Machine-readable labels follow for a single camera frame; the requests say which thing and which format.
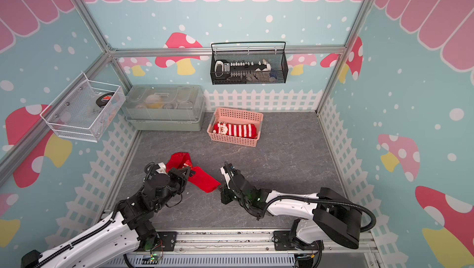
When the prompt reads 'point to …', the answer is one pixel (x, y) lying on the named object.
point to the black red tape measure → (103, 99)
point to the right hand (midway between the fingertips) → (217, 188)
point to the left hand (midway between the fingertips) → (193, 169)
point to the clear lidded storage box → (164, 107)
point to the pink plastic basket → (236, 117)
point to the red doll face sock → (179, 160)
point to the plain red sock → (203, 181)
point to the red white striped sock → (242, 130)
